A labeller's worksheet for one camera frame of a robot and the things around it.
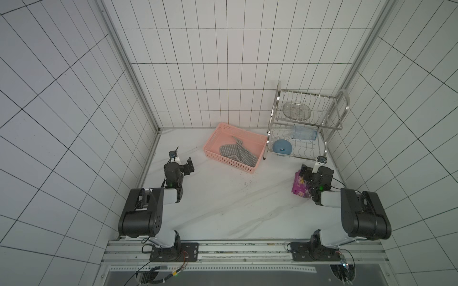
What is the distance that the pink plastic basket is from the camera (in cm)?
99

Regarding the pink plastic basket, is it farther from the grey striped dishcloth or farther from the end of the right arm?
the end of the right arm

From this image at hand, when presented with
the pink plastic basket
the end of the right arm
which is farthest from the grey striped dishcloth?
the end of the right arm

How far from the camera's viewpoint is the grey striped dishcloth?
102 centimetres
